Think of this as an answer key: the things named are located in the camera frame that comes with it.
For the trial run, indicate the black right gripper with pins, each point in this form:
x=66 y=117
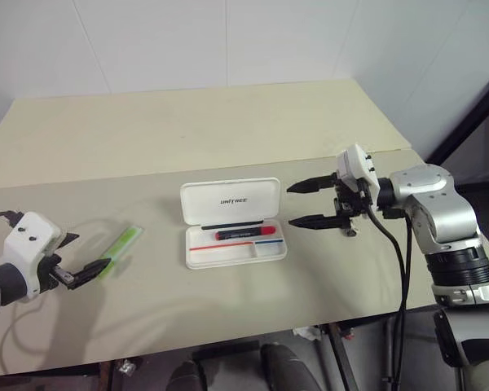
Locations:
x=350 y=203

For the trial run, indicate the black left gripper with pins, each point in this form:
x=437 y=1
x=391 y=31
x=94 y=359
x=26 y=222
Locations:
x=51 y=272

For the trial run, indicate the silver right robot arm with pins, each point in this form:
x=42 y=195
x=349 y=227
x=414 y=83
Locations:
x=432 y=195

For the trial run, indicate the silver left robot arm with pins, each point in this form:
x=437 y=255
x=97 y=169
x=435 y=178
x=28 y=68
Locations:
x=6 y=285

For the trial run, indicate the green marker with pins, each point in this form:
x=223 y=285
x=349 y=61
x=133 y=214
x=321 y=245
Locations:
x=122 y=246

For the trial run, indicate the red marker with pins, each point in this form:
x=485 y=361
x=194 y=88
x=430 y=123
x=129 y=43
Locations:
x=244 y=233

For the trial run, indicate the white plastic pencil case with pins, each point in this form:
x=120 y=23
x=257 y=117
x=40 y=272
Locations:
x=228 y=199

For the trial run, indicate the small crumpled grey scrap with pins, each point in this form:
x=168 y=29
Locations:
x=127 y=366

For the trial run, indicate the crumpled white paper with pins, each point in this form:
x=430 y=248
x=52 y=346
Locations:
x=308 y=332

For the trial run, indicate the dark metal table leg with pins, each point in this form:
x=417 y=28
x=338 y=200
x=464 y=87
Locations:
x=342 y=358

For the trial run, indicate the large dark rounded shape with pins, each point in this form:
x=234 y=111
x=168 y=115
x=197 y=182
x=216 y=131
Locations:
x=287 y=368

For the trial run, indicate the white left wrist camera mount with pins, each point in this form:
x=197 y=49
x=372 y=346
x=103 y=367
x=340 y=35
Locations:
x=28 y=240

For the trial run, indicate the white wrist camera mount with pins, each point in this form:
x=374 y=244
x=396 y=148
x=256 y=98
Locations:
x=354 y=163
x=28 y=240

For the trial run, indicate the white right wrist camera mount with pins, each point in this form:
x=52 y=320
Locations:
x=354 y=163

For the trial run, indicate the black furniture frame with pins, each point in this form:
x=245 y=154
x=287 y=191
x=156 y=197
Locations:
x=468 y=118

